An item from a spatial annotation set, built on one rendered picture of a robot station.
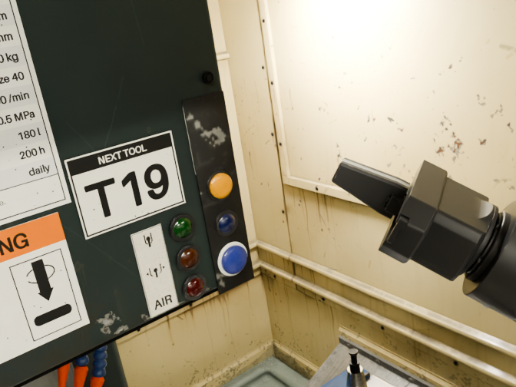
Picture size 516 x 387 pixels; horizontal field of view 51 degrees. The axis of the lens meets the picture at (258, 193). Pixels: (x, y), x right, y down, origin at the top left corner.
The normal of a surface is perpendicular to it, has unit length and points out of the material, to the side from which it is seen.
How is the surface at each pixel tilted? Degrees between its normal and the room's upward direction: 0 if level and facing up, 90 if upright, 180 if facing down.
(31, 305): 90
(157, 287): 90
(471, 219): 30
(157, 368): 90
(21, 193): 90
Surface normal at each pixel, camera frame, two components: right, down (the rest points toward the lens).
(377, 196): -0.39, 0.36
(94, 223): 0.60, 0.18
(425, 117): -0.79, 0.31
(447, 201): 0.32, -0.81
